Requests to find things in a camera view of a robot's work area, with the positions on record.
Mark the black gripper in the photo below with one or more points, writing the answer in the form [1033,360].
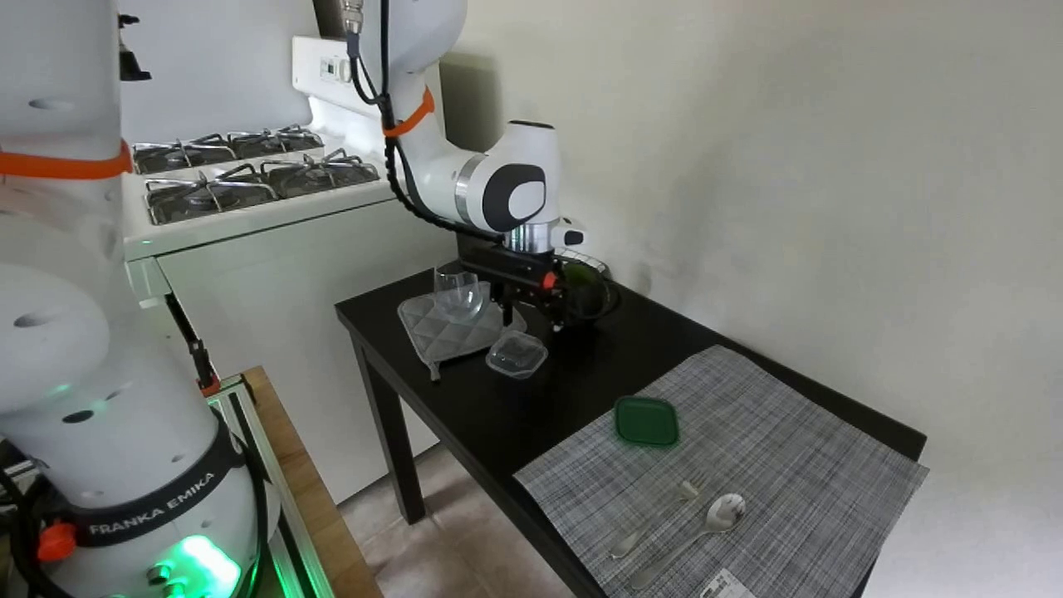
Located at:
[502,265]

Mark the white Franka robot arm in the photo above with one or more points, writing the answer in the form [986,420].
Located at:
[86,333]

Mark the clear glass bowl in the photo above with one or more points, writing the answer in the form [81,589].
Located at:
[458,292]

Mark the grey quilted pot holder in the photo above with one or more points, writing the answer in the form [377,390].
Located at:
[435,333]

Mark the black table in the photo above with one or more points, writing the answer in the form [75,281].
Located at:
[485,420]

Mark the green square plastic lid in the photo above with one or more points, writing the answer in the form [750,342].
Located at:
[650,422]

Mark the clear plastic fork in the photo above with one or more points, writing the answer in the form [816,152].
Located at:
[690,488]

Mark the clear plastic spoon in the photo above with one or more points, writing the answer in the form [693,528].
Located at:
[726,509]

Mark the white gas stove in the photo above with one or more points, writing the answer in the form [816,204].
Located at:
[254,288]

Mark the grey woven placemat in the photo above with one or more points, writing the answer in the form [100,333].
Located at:
[774,465]

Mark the wooden board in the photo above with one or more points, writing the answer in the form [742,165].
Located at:
[311,499]

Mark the white paper packet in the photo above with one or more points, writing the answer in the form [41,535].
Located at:
[729,585]

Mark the black stand pole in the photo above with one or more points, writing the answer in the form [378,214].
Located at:
[193,350]

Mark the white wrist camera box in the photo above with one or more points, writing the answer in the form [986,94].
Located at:
[556,235]

